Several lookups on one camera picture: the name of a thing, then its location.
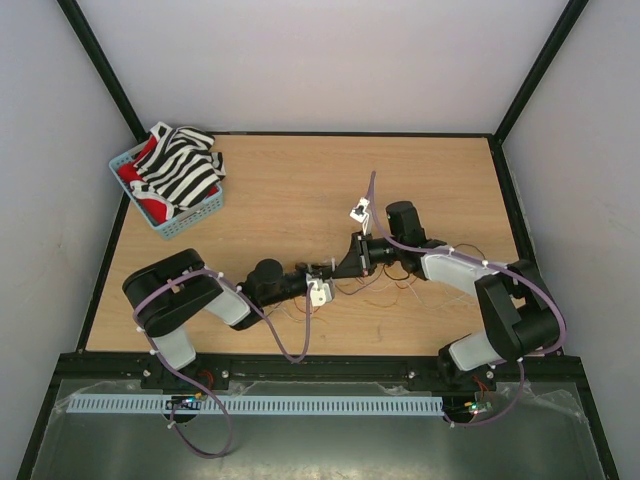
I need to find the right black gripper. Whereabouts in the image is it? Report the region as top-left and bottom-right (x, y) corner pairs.
(332, 230), (404, 279)

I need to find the purple wire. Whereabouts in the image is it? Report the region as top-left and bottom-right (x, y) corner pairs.
(259, 279), (391, 321)

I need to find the red wire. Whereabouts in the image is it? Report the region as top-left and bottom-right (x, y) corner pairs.
(279, 259), (416, 324)

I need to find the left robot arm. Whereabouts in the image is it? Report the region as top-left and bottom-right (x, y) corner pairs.
(122, 248), (334, 388)

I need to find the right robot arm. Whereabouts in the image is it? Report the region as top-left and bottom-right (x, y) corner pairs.
(332, 197), (566, 389)

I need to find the light blue plastic basket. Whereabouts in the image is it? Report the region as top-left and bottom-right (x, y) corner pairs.
(108, 144), (224, 240)

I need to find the red cloth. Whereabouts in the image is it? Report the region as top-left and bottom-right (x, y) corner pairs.
(117, 137), (175, 225)

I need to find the black white striped cloth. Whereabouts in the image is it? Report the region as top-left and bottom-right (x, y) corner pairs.
(130, 122), (226, 221)

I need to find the right circuit board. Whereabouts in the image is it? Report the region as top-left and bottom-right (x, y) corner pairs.
(463, 399), (493, 416)

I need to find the circuit board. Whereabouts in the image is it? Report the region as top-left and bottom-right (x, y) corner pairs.
(165, 395), (202, 411)
(463, 399), (493, 416)

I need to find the left circuit board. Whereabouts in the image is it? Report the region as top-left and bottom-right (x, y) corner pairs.
(165, 395), (202, 411)

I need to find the white wire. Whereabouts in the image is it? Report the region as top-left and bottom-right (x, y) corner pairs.
(274, 277), (476, 326)

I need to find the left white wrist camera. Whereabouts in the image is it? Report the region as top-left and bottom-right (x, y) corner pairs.
(306, 274), (335, 308)

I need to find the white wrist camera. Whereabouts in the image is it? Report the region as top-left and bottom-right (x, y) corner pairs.
(306, 274), (335, 308)
(349, 197), (372, 235)

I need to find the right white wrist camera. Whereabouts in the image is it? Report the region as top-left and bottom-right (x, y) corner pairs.
(349, 197), (372, 235)

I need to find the brown wire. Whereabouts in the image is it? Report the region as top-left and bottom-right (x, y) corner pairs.
(449, 243), (486, 266)

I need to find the light blue slotted cable duct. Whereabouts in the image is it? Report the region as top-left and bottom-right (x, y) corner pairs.
(65, 394), (443, 417)

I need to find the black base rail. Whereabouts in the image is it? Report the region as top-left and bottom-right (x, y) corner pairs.
(54, 352), (586, 396)

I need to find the black frame post right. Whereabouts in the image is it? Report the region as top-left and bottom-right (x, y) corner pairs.
(493, 0), (589, 147)

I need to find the black frame post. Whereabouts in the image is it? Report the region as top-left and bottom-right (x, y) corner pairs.
(493, 0), (589, 147)
(57, 0), (146, 141)

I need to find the black frame post left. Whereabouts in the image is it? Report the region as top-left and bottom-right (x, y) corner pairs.
(57, 0), (146, 141)

